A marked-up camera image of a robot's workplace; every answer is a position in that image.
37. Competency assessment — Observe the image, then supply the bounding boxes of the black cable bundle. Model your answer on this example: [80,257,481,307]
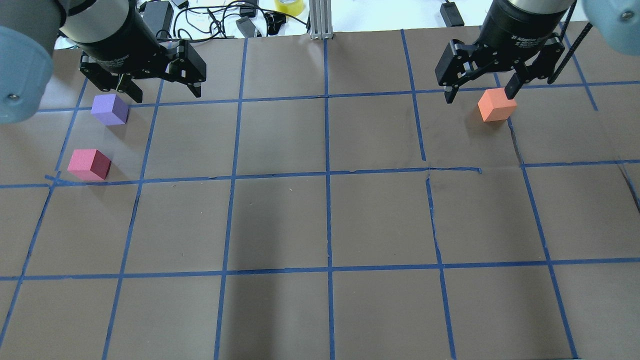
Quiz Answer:
[170,0,308,43]

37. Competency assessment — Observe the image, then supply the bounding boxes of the red foam cube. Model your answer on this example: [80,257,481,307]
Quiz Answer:
[67,148,112,182]

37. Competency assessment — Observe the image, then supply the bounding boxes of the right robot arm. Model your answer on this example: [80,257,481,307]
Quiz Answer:
[434,0,639,104]

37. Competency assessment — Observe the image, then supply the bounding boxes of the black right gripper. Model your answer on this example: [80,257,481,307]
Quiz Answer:
[435,0,569,104]

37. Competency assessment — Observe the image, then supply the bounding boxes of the yellow tape roll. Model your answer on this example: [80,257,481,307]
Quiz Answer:
[274,0,305,17]

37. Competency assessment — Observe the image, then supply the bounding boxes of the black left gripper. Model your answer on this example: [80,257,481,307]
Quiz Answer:
[61,0,207,104]

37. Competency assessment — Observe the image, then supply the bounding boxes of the purple foam cube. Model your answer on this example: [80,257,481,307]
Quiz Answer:
[90,93,130,126]

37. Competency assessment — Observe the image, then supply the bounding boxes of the orange foam cube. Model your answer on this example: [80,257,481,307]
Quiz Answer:
[477,88,518,123]

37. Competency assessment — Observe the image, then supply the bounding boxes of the aluminium frame post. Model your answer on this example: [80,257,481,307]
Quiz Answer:
[308,0,334,40]

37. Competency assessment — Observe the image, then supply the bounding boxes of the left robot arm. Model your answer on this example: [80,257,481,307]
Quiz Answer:
[0,0,207,124]

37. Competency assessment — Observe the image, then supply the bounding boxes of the black power adapter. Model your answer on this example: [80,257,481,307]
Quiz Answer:
[138,0,174,38]

